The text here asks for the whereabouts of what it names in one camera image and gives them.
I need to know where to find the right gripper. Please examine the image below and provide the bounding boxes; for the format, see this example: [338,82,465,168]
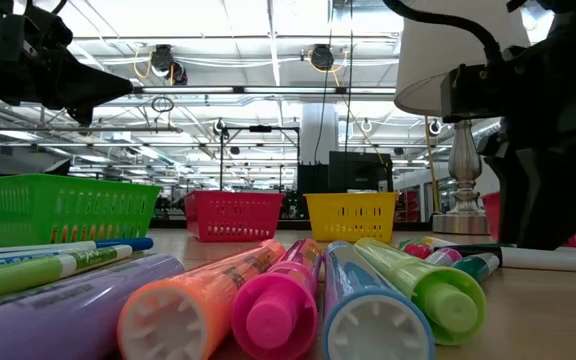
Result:
[477,29,576,250]

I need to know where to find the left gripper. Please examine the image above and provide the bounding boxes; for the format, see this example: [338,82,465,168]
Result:
[0,49,133,126]

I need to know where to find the white marker red cap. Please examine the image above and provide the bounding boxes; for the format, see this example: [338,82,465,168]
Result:
[398,239,434,260]

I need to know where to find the light green Expo marker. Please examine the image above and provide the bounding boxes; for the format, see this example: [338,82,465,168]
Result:
[0,243,134,304]

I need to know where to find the blue highlighter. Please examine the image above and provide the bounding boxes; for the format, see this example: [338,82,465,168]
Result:
[321,239,437,360]

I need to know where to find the purple highlighter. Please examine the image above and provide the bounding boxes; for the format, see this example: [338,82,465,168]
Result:
[0,252,185,360]

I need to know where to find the pink highlighter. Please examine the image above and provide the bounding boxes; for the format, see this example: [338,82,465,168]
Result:
[231,238,323,360]

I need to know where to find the table lamp white shade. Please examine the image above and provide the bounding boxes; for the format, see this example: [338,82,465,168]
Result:
[393,0,532,236]

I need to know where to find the shelf small red bins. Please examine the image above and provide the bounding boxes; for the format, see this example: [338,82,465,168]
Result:
[396,188,425,223]

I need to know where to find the green plastic basket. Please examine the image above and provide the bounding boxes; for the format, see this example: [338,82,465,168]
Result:
[0,172,162,247]

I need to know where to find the yellow plastic basket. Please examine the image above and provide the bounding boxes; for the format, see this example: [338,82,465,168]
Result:
[303,191,399,245]

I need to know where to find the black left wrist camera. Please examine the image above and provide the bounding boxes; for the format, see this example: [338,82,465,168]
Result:
[0,0,74,54]

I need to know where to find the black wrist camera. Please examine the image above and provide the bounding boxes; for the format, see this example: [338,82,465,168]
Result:
[440,62,512,124]
[0,0,74,54]

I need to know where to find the ceiling cable reel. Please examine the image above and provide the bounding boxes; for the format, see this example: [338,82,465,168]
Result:
[148,43,190,87]
[310,43,337,71]

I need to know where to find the yellow hanging cable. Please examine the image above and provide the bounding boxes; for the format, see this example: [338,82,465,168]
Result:
[424,114,442,214]

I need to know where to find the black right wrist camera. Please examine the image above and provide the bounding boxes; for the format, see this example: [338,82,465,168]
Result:
[440,62,512,124]

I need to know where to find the black aluminium table frame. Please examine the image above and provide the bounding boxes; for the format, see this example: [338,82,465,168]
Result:
[150,213,435,233]

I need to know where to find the black metal frame stand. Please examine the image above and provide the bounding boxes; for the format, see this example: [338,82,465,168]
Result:
[216,124,302,194]

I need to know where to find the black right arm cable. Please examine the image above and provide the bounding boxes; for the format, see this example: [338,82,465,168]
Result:
[381,0,507,64]

